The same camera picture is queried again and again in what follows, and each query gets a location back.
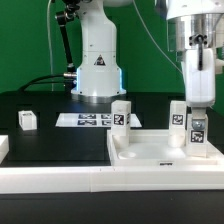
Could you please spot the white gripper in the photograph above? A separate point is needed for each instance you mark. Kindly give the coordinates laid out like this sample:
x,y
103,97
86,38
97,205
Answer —
x,y
199,85

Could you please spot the white square table top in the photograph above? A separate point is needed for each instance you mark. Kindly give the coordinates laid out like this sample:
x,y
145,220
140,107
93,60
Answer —
x,y
150,148

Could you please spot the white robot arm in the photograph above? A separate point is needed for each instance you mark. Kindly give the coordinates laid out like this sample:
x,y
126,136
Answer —
x,y
197,26

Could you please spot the white U-shaped fence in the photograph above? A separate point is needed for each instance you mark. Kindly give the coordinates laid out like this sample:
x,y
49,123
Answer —
x,y
109,178

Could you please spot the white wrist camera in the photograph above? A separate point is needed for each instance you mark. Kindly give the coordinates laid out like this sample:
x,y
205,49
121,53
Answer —
x,y
219,65

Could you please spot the white marker base plate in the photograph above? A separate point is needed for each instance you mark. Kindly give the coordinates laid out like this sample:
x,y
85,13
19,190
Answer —
x,y
91,120

